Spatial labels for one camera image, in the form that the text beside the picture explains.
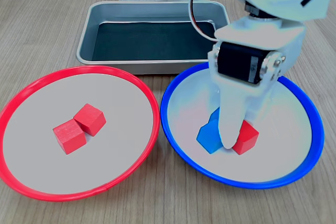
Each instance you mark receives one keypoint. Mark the red cube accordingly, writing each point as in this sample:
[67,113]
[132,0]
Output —
[246,138]
[90,119]
[68,136]

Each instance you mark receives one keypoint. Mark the blue cube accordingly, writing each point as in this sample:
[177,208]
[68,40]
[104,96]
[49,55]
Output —
[215,115]
[208,137]

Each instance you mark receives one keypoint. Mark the blue-rimmed white plate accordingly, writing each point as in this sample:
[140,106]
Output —
[262,166]

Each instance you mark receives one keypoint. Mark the black mat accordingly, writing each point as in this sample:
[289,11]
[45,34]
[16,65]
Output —
[144,40]

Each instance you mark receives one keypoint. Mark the steel tray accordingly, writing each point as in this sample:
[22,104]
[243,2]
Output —
[88,30]

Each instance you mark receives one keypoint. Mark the red-rimmed white plate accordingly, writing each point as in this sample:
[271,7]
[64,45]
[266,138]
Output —
[39,155]

